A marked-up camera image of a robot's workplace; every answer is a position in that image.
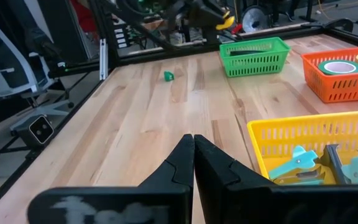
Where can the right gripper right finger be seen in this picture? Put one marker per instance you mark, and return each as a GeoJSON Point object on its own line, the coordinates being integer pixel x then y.
{"type": "Point", "coordinates": [228, 199]}

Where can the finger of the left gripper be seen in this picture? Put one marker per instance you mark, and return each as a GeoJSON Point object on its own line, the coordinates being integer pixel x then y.
{"type": "Point", "coordinates": [224, 13]}
{"type": "Point", "coordinates": [213, 20]}

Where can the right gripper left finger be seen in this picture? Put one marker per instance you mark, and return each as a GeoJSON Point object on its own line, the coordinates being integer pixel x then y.
{"type": "Point", "coordinates": [169, 193]}

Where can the green tape roll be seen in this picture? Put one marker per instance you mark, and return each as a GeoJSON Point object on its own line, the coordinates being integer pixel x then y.
{"type": "Point", "coordinates": [323, 67]}

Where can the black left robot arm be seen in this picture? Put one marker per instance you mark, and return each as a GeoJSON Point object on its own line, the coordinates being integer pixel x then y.
{"type": "Point", "coordinates": [211, 35]}

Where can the green mini stapler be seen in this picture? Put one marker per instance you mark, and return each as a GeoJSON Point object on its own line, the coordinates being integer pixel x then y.
{"type": "Point", "coordinates": [168, 76]}

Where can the round silver fan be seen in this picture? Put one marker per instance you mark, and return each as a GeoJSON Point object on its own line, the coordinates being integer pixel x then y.
{"type": "Point", "coordinates": [255, 19]}

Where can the green plastic basket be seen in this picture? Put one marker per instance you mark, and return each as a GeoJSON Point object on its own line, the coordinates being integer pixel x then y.
{"type": "Point", "coordinates": [253, 67]}

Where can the black box with white labels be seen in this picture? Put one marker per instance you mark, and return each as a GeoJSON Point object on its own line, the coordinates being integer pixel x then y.
{"type": "Point", "coordinates": [120, 37]}

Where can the yellow plastic basket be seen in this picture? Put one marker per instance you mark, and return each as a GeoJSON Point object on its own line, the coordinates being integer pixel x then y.
{"type": "Point", "coordinates": [291, 137]}

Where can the silver aluminium extrusion bar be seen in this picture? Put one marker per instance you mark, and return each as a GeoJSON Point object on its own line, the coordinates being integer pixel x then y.
{"type": "Point", "coordinates": [103, 59]}

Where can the orange plastic basket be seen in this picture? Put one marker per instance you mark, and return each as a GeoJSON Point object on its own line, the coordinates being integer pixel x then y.
{"type": "Point", "coordinates": [337, 90]}

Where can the white grey office chair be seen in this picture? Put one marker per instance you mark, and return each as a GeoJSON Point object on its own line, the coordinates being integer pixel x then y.
{"type": "Point", "coordinates": [8, 77]}

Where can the black aluminium table frame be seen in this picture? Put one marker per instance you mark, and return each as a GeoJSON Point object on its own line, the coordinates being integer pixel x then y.
{"type": "Point", "coordinates": [166, 51]}

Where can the black frame clamp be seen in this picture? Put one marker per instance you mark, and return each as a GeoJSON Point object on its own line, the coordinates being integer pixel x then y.
{"type": "Point", "coordinates": [340, 24]}

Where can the black table-level camera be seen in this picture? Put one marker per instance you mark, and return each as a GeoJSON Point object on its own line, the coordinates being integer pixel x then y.
{"type": "Point", "coordinates": [36, 130]}

